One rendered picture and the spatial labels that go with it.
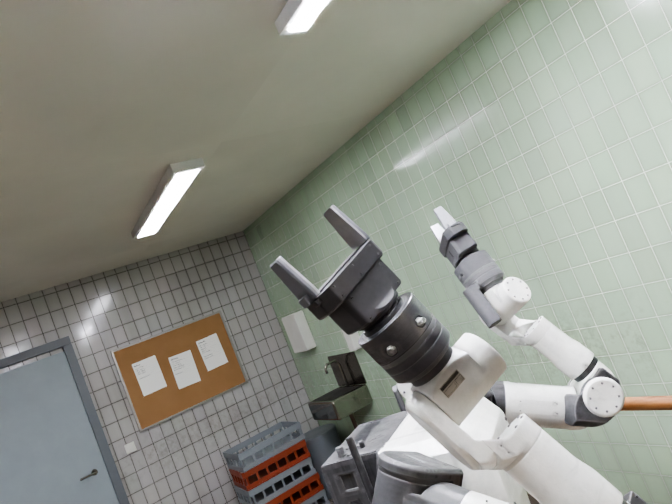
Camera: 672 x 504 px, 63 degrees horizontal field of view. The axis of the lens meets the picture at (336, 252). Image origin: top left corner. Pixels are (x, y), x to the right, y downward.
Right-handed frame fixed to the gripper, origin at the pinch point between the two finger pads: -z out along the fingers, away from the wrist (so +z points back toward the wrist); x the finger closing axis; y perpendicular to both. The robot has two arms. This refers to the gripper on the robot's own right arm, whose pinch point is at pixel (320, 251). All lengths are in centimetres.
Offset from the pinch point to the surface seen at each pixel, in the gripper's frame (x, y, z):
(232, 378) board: 149, -446, 48
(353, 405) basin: 161, -335, 123
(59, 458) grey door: 8, -454, -10
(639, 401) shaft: 51, -24, 75
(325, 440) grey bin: 150, -398, 141
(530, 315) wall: 174, -144, 113
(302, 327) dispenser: 205, -384, 58
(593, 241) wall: 180, -89, 92
